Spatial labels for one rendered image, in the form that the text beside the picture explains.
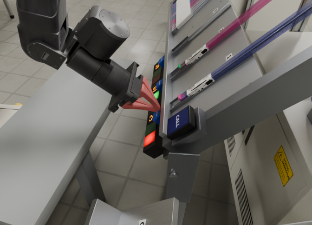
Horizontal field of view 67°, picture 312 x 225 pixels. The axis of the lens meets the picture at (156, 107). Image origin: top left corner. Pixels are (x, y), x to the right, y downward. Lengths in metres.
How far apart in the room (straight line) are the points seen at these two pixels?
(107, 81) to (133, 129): 0.99
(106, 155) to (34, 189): 0.78
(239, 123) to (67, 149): 0.41
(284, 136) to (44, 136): 0.62
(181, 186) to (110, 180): 0.81
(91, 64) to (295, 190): 0.54
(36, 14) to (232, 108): 0.31
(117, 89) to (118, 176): 0.84
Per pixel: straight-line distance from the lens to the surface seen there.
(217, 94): 0.42
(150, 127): 0.55
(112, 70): 0.44
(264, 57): 0.93
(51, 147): 0.64
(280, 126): 0.73
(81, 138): 0.63
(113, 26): 0.39
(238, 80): 0.41
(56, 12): 0.38
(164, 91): 0.52
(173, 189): 0.48
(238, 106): 0.37
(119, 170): 1.26
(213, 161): 1.31
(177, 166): 0.40
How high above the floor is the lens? 1.07
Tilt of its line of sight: 44 degrees down
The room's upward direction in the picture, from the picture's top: straight up
